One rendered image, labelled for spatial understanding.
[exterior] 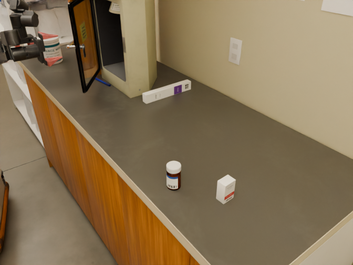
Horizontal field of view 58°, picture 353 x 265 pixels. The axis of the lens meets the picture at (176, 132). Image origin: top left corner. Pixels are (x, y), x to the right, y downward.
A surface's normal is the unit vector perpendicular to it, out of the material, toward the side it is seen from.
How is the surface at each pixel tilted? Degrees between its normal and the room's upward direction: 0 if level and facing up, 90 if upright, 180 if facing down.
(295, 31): 90
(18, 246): 0
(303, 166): 0
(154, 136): 0
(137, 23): 90
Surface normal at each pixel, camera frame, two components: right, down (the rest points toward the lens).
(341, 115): -0.80, 0.32
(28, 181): 0.00, -0.84
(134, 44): 0.59, 0.44
